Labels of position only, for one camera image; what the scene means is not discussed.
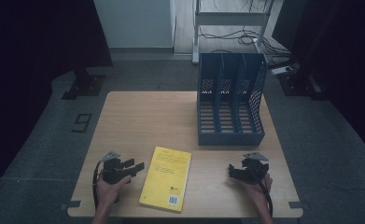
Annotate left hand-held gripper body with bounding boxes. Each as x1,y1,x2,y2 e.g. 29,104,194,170
100,151,137,186

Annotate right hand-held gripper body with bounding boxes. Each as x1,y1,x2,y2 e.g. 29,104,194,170
236,151,270,185

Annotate yellow book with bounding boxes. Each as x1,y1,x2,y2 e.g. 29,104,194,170
138,146,192,214

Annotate blue file rack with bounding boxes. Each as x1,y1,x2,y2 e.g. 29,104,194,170
196,51,269,147

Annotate person's left hand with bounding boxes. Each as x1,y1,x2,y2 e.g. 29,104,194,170
95,175,133,215

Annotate person's right hand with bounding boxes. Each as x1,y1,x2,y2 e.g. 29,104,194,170
241,174,274,209

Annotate grey tape strip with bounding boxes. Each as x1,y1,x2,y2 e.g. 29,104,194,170
60,200,82,212
288,201,311,210

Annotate black stand base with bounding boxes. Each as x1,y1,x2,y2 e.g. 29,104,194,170
277,63,328,101
61,66,106,101

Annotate white power strip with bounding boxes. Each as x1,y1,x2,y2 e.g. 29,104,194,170
270,65,293,76

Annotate dark curtain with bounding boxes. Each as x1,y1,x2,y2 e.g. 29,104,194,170
272,0,365,166
0,0,114,206

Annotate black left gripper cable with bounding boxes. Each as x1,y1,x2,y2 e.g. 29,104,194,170
91,160,105,210

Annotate black floor cables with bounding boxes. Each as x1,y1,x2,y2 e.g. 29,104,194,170
198,26,292,59

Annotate white metal desk frame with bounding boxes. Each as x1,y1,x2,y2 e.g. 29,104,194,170
191,0,276,65

